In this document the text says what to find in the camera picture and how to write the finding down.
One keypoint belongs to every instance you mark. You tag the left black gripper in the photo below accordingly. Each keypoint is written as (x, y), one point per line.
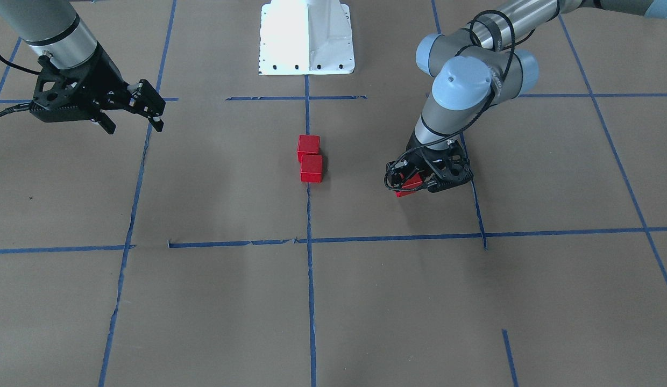
(420, 154)

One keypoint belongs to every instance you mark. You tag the red block carried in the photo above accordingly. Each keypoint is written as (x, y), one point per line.
(307, 144)

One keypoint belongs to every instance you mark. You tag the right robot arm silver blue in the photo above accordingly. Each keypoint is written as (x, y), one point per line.
(54, 29)

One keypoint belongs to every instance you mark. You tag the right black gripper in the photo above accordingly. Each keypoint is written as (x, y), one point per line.
(103, 74)

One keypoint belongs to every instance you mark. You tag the red block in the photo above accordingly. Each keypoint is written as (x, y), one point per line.
(311, 170)
(411, 186)

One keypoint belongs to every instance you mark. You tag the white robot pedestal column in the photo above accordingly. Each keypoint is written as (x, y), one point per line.
(304, 38)

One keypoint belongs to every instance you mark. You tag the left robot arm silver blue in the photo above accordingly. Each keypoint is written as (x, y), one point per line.
(474, 69)

